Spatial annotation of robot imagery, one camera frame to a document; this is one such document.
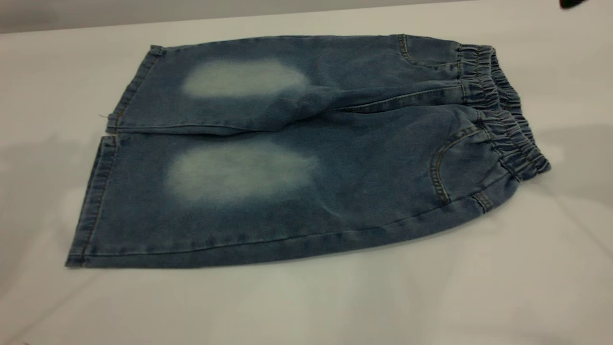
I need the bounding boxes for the blue denim jeans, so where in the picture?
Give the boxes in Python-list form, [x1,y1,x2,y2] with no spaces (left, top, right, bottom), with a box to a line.
[65,34,551,269]

